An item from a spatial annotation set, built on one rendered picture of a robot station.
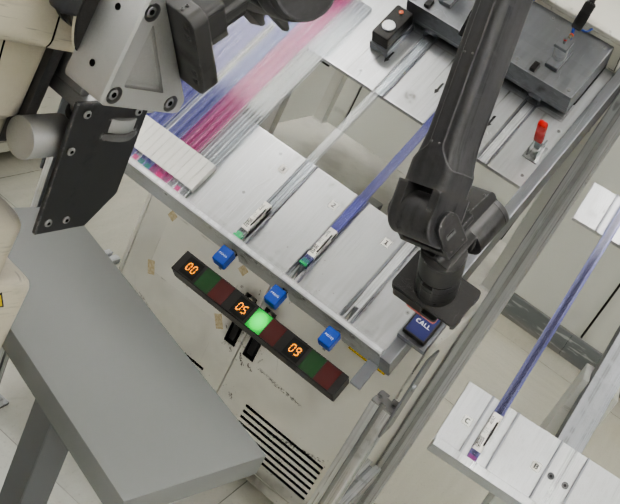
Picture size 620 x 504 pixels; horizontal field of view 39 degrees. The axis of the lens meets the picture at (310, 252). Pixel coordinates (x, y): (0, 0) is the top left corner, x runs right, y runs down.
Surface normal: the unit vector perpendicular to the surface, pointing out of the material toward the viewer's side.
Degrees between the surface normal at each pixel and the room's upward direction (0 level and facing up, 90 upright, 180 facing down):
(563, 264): 90
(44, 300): 0
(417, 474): 0
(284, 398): 90
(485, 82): 70
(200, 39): 90
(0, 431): 0
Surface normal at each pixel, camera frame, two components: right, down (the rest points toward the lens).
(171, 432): 0.41, -0.79
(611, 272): -0.49, 0.23
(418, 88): -0.04, -0.42
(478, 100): 0.60, 0.30
